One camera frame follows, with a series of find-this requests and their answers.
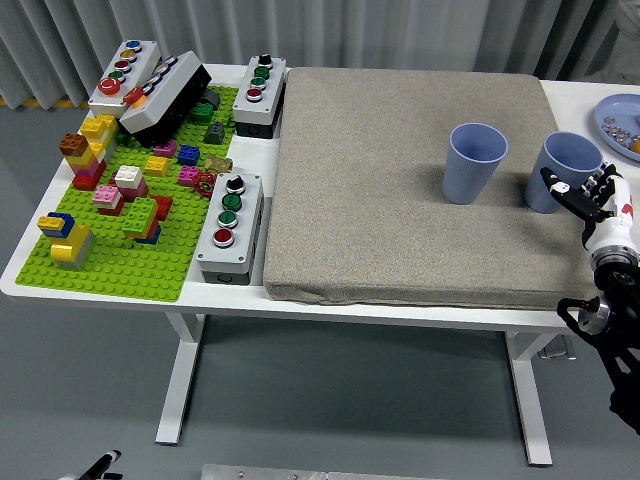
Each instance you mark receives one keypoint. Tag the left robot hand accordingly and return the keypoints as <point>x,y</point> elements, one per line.
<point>97,469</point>

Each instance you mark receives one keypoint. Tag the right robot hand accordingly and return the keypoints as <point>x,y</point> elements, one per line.
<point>612,225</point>

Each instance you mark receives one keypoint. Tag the blue ribbed plastic cup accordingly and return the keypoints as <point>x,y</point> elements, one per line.
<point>467,175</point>
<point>537,192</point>

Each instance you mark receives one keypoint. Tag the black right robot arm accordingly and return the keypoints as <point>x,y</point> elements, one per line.
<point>622,300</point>

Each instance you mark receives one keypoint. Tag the blue plastic plate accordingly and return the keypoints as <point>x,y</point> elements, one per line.
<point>617,107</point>

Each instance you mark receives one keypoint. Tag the white table leg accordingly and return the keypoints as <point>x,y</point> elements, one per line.
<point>177,380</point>
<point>530,400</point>

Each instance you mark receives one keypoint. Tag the grey table height controller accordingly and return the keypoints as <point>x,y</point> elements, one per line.
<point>557,349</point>

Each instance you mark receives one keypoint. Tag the green building baseplate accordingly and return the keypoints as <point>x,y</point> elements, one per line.
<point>115,270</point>

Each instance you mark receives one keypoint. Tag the grey metal plate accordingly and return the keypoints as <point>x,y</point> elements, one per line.
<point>300,472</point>

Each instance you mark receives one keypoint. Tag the yellow blue grey brick stack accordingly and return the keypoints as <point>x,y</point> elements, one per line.
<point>70,245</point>

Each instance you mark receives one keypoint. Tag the grey-brown cushion mat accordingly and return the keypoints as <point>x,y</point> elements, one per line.
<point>375,200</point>

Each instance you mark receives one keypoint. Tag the grey four-control button box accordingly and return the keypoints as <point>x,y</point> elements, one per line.
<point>210,252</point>

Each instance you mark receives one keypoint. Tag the green orange red brick stack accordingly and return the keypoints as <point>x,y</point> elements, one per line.
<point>140,217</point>

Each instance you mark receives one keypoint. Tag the pink white red brick stack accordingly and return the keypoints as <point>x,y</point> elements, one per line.
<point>107,199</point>

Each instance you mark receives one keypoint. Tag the magenta building brick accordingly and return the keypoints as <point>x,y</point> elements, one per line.
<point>187,175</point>
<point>166,149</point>

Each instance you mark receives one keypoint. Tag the yellow building brick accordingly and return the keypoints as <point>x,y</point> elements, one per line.
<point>156,166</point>

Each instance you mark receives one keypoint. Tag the brown yellow red brick tower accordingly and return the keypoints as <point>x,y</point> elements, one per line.
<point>82,160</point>

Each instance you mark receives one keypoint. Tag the grey pleated curtain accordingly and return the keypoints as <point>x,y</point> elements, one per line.
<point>350,30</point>

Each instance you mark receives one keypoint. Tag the blue building brick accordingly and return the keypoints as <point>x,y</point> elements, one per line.
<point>189,155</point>

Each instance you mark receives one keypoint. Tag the brass valve red handwheel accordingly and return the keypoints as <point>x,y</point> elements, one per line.
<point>217,164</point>

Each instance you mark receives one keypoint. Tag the yellow white green brick stack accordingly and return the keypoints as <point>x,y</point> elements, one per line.
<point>100,127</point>

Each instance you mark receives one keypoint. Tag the grey sloped building brick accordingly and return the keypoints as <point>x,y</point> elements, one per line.
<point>214,134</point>

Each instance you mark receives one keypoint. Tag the yellow black floor tape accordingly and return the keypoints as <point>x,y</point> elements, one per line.
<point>50,103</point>

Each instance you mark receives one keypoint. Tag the dark green building brick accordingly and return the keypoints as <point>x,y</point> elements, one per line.
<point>202,112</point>

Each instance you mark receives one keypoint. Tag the white five-button control box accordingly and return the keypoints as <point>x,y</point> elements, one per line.
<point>112,95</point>

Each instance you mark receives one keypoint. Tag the white control box black base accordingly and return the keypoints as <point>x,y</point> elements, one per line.
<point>165,95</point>

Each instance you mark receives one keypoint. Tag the grey three-button control box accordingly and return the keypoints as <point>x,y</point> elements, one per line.
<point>245,107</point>

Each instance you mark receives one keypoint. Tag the dark grey arch brick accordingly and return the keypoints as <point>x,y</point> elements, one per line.
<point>212,98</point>

